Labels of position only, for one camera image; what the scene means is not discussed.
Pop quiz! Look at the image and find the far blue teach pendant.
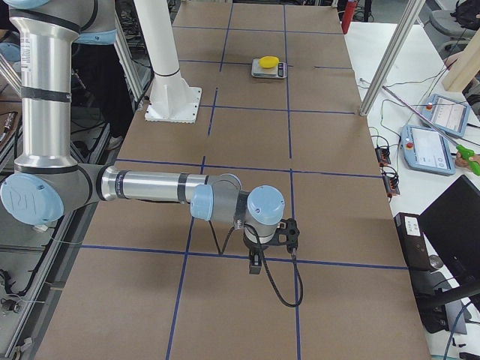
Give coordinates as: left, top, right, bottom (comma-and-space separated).
420, 94, 471, 138

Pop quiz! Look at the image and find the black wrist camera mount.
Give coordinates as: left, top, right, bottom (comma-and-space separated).
275, 218, 300, 259

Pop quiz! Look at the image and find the blue teach pendant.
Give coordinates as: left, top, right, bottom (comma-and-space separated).
420, 94, 471, 138
400, 124, 456, 176

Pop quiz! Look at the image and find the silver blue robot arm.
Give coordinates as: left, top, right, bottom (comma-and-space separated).
1, 1, 285, 274

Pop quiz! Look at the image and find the red cylinder tube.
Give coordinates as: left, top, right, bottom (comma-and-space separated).
341, 0, 358, 35

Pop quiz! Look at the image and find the silver digital kitchen scale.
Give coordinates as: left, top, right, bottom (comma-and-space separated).
251, 58, 287, 79

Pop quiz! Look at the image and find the near blue teach pendant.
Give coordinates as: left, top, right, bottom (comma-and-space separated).
400, 124, 456, 176

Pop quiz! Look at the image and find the black monitor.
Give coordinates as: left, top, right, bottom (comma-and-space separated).
419, 175, 479, 284

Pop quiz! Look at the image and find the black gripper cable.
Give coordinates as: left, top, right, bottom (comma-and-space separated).
208, 220, 304, 309

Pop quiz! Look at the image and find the yellow mango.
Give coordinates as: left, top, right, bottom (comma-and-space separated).
259, 55, 280, 70

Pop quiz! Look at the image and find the aluminium frame post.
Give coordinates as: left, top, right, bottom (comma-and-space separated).
359, 0, 426, 116

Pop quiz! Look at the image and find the small orange circuit board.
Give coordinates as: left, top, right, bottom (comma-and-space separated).
375, 146, 391, 167

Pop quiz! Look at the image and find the black computer box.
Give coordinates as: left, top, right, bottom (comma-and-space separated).
394, 212, 467, 335

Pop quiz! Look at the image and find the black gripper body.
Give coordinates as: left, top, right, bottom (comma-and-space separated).
243, 229, 265, 263

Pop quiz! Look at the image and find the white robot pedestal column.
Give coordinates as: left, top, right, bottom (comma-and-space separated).
134, 0, 202, 123

